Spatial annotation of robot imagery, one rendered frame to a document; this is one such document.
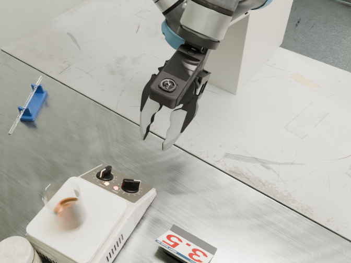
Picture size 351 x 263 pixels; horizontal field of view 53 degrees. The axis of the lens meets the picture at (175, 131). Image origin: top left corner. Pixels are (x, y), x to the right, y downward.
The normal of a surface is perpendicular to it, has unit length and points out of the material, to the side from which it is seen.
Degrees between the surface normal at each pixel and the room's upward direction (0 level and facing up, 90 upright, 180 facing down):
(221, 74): 90
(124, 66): 0
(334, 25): 0
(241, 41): 90
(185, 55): 12
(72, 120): 0
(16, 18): 90
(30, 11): 90
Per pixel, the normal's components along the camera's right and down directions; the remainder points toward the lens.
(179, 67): 0.14, -0.54
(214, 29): 0.37, 0.52
